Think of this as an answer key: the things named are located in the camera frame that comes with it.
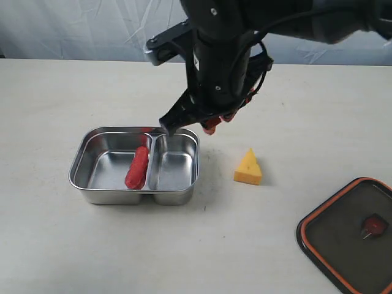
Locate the dark transparent lunch box lid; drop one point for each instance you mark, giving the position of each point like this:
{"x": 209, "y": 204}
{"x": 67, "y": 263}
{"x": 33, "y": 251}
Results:
{"x": 348, "y": 237}

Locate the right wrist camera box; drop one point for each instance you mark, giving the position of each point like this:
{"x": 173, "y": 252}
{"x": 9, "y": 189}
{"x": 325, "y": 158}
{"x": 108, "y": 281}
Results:
{"x": 175, "y": 41}

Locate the blue-grey backdrop cloth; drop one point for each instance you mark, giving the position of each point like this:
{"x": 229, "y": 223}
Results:
{"x": 118, "y": 30}

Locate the red toy sausage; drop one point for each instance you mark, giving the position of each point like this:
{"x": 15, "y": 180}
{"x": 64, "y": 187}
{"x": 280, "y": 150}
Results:
{"x": 135, "y": 178}

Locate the stainless steel lunch box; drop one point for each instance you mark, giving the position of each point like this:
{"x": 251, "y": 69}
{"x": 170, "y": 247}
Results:
{"x": 105, "y": 155}

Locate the yellow toy cheese wedge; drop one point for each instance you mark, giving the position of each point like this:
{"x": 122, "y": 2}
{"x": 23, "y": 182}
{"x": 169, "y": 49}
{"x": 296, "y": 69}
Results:
{"x": 249, "y": 171}

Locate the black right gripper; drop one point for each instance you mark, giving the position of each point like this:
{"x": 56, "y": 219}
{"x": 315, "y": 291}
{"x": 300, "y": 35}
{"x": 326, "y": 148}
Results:
{"x": 218, "y": 85}

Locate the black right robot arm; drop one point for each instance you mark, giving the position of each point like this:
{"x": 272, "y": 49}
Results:
{"x": 216, "y": 41}

